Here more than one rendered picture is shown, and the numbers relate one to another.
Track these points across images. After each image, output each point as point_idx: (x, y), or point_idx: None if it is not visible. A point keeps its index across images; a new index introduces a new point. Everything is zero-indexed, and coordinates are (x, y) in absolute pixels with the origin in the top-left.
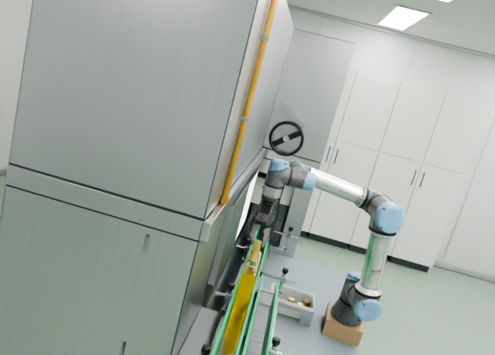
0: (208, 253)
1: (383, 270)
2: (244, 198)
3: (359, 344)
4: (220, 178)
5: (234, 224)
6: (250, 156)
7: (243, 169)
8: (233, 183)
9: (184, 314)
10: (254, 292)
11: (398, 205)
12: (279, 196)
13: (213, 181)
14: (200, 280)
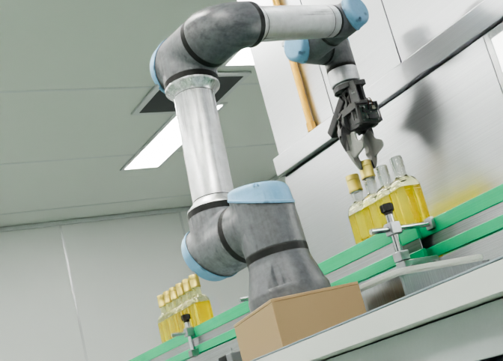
0: (346, 191)
1: (186, 165)
2: (456, 82)
3: (242, 358)
4: (287, 113)
5: (424, 139)
6: None
7: (425, 40)
8: (364, 89)
9: (316, 254)
10: None
11: (164, 40)
12: (331, 84)
13: (270, 123)
14: (348, 225)
